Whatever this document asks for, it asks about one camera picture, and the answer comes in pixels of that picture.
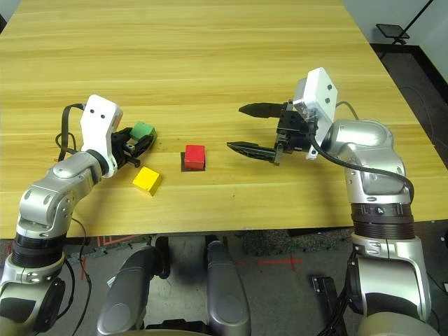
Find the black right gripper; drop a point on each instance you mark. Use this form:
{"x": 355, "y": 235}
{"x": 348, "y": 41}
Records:
{"x": 294, "y": 126}

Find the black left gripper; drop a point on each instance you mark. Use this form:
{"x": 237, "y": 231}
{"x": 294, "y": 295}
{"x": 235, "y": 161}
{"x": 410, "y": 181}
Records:
{"x": 120, "y": 150}

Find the green wooden cube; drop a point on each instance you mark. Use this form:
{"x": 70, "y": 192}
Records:
{"x": 141, "y": 129}

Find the yellow wooden cube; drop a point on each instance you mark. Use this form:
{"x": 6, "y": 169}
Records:
{"x": 145, "y": 178}

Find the red wooden cube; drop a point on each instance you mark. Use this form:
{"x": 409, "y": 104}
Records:
{"x": 194, "y": 155}

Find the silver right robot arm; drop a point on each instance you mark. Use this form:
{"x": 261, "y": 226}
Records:
{"x": 367, "y": 140}

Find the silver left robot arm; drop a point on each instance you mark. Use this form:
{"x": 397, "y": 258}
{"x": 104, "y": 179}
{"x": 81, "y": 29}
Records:
{"x": 45, "y": 199}

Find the black square marker pad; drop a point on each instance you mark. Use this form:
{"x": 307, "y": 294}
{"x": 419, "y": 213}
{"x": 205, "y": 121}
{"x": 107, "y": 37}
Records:
{"x": 182, "y": 164}

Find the red tape outline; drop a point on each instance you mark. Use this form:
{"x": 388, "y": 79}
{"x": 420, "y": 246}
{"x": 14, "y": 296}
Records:
{"x": 104, "y": 241}

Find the short red tape strip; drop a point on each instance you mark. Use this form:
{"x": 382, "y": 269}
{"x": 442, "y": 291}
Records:
{"x": 84, "y": 269}

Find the small white connector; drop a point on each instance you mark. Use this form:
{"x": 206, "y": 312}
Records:
{"x": 110, "y": 284}

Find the grey left robot leg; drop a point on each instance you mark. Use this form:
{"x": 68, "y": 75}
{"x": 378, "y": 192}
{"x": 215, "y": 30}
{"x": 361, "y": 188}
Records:
{"x": 122, "y": 301}

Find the grey robot leg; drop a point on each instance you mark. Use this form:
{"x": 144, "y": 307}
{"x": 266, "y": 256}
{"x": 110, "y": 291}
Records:
{"x": 227, "y": 297}
{"x": 122, "y": 301}

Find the black tripod stand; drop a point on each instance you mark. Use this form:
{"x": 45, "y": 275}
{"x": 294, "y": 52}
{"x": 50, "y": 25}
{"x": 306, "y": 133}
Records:
{"x": 390, "y": 31}

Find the grey right robot leg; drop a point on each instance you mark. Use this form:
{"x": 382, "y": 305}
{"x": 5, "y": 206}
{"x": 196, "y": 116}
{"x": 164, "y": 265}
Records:
{"x": 227, "y": 297}

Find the black bar with screws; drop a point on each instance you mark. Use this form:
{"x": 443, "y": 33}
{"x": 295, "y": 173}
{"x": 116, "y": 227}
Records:
{"x": 325, "y": 290}

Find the tan robot torso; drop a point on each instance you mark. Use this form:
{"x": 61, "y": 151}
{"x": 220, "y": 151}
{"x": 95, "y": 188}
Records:
{"x": 175, "y": 332}

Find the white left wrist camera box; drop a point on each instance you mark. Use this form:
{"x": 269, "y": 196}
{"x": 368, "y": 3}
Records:
{"x": 99, "y": 119}

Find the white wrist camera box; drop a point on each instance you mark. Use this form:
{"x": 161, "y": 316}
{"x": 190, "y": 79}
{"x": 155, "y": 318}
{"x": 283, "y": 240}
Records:
{"x": 99, "y": 119}
{"x": 318, "y": 91}

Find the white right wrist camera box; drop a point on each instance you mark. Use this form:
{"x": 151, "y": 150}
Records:
{"x": 318, "y": 91}

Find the black diagonal frame bar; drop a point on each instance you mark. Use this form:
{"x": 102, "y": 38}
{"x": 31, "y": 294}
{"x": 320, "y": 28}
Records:
{"x": 2, "y": 24}

